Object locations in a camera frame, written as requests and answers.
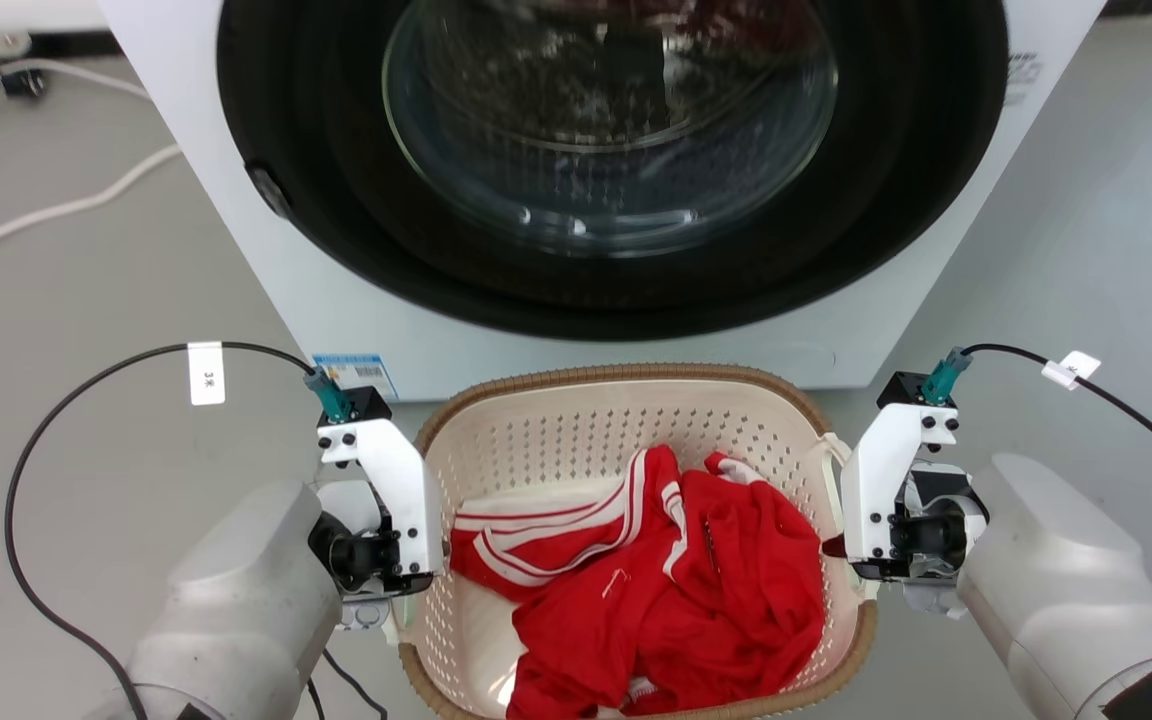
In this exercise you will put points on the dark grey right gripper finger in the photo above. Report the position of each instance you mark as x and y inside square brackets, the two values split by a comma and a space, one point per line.
[834, 547]

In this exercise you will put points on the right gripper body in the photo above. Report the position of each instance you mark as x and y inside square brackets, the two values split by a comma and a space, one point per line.
[936, 535]

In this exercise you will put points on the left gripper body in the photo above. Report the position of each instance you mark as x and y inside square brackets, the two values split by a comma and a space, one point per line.
[361, 555]

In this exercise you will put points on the cream laundry basket brown rim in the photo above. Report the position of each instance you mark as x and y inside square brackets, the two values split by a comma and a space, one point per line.
[556, 440]

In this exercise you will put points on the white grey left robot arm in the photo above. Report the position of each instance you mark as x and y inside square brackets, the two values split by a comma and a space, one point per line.
[236, 600]

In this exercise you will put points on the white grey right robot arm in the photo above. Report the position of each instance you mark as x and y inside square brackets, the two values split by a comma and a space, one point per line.
[1066, 590]

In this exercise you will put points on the red garment white stripes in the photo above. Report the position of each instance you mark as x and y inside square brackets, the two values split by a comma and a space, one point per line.
[736, 600]

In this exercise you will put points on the blue energy label sticker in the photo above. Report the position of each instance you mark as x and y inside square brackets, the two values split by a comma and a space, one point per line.
[361, 370]

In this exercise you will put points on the white washing machine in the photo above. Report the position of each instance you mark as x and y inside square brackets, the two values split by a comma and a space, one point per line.
[336, 300]

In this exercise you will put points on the black round washing machine door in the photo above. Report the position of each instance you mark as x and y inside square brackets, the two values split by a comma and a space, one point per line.
[336, 170]

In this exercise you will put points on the grey printed machine sticker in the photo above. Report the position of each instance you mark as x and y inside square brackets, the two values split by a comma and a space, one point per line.
[1023, 74]

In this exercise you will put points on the black plug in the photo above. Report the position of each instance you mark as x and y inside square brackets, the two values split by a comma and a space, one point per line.
[22, 81]

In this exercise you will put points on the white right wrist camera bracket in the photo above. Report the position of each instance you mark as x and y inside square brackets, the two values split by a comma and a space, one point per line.
[871, 490]

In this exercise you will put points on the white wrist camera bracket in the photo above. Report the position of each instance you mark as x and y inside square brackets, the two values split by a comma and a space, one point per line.
[406, 500]
[871, 490]

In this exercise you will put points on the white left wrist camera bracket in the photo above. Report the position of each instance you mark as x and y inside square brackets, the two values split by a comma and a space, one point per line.
[406, 500]

